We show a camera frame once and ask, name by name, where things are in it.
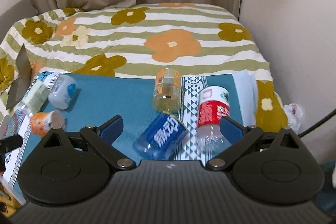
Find orange label small cup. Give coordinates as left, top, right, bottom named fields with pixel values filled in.
left=30, top=110, right=66, bottom=138

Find blue label cut bottle cup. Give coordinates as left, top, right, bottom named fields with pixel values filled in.
left=133, top=113, right=189, bottom=160

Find green white label cup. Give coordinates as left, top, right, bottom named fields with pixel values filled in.
left=18, top=80, right=50, bottom=117

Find white blue label cup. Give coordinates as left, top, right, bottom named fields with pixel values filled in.
left=48, top=74, right=77, bottom=110

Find patterned box under mat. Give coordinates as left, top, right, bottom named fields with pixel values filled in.
left=1, top=110, right=31, bottom=205

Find red label clear cut bottle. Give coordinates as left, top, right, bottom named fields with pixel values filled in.
left=196, top=86, right=230, bottom=154

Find white plastic bag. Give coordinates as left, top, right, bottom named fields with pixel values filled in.
left=283, top=103, right=303, bottom=135

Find teal patterned cloth mat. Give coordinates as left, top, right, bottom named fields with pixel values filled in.
left=10, top=69, right=259, bottom=205

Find grey metal triangular piece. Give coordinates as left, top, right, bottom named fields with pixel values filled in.
left=6, top=44, right=32, bottom=110

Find floral striped bed quilt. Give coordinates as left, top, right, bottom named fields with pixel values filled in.
left=1, top=3, right=288, bottom=132

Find black cable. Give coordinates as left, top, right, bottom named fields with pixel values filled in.
left=299, top=109, right=336, bottom=138

